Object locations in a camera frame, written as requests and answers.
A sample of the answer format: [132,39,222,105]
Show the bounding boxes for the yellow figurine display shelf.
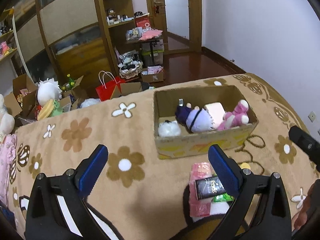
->
[1,7,30,77]

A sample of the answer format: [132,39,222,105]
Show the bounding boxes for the yellow bear plush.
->
[239,162,251,170]

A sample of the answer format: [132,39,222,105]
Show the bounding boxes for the pink tissue pack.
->
[189,162,212,218]

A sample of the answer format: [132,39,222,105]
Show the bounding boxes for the black tissue packet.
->
[195,176,226,200]

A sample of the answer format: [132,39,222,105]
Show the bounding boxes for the pink swiss-roll plush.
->
[204,102,226,129]

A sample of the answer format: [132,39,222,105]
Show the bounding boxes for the pink folded cloth on table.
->
[139,29,163,41]

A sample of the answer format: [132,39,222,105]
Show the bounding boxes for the pink strawberry bear plush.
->
[217,100,249,131]

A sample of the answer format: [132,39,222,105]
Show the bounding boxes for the large white cow plush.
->
[0,94,15,136]

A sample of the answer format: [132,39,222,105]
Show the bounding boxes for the purple-haired plush doll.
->
[175,103,214,133]

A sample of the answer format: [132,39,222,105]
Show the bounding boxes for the red box on shelf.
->
[135,15,151,29]

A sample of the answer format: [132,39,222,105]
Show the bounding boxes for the pink ruffled cloth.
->
[0,134,17,206]

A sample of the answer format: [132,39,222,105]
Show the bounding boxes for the lace-trimmed basket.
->
[118,58,143,80]

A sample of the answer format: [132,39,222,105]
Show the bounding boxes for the burger frog plush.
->
[37,99,63,121]

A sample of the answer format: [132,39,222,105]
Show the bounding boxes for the white-haired round plush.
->
[37,78,62,107]

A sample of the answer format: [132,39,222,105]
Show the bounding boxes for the person's right hand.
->
[291,179,319,230]

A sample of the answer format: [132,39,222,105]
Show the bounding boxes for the brown wooden wardrobe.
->
[7,0,134,97]

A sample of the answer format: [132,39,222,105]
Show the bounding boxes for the white fluffy duck plush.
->
[158,120,181,137]

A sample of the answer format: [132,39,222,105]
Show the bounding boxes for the small cardboard box on floor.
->
[141,66,164,83]

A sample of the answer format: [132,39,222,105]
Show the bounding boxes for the open brown carton on floor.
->
[4,74,37,117]

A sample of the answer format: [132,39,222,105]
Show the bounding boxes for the small black side table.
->
[125,34,165,66]

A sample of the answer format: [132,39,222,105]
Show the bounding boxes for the open cardboard box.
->
[153,86,259,159]

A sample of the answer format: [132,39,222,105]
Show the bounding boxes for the green glass bottle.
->
[67,74,75,87]

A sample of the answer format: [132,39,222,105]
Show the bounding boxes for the wooden door with glass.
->
[146,0,202,54]

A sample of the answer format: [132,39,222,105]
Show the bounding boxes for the green tissue packet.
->
[212,193,234,203]

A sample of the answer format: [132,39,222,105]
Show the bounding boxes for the red paper gift bag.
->
[95,70,125,101]

